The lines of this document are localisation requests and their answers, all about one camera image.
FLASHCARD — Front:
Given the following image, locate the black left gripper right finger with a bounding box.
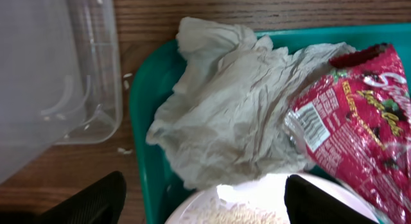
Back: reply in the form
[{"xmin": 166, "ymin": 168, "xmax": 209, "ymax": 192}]
[{"xmin": 284, "ymin": 174, "xmax": 379, "ymax": 224}]

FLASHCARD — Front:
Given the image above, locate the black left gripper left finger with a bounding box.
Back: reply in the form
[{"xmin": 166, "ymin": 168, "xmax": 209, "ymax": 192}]
[{"xmin": 35, "ymin": 171, "xmax": 127, "ymax": 224}]

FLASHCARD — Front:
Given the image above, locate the large white plate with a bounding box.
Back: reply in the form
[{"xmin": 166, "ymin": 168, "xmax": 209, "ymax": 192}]
[{"xmin": 164, "ymin": 172, "xmax": 386, "ymax": 224}]

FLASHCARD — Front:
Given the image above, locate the red snack wrapper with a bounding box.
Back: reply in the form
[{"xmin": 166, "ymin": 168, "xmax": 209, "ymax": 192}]
[{"xmin": 284, "ymin": 43, "xmax": 410, "ymax": 223}]

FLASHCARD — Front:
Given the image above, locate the white napkin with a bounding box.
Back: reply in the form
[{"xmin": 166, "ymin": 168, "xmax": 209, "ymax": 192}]
[{"xmin": 146, "ymin": 17, "xmax": 354, "ymax": 189}]

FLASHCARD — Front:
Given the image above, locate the pile of rice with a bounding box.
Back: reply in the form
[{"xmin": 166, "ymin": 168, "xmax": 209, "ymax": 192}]
[{"xmin": 178, "ymin": 200, "xmax": 290, "ymax": 224}]

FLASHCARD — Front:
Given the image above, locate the clear plastic bin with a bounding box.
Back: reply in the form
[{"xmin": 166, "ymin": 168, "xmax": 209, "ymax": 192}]
[{"xmin": 1, "ymin": 0, "xmax": 123, "ymax": 180}]

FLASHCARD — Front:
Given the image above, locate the teal serving tray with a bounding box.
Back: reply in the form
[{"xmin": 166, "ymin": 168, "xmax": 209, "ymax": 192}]
[{"xmin": 129, "ymin": 23, "xmax": 410, "ymax": 224}]

